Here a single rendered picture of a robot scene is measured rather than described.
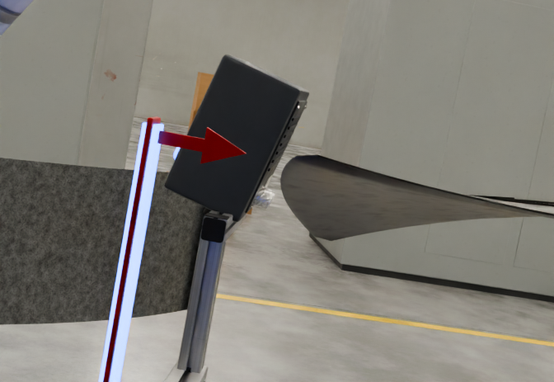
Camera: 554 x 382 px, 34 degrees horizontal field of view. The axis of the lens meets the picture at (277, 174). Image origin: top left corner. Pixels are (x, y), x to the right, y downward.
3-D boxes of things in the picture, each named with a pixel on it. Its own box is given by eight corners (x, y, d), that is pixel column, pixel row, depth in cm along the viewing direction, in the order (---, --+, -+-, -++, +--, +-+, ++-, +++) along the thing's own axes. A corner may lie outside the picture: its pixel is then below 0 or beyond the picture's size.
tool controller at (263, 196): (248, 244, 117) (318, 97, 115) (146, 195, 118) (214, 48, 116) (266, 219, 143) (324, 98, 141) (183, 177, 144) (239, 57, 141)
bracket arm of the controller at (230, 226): (223, 244, 112) (227, 220, 112) (199, 239, 112) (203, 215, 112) (245, 219, 135) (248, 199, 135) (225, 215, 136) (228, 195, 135)
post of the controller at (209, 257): (199, 374, 114) (227, 219, 112) (176, 369, 114) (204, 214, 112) (204, 367, 117) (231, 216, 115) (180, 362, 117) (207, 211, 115)
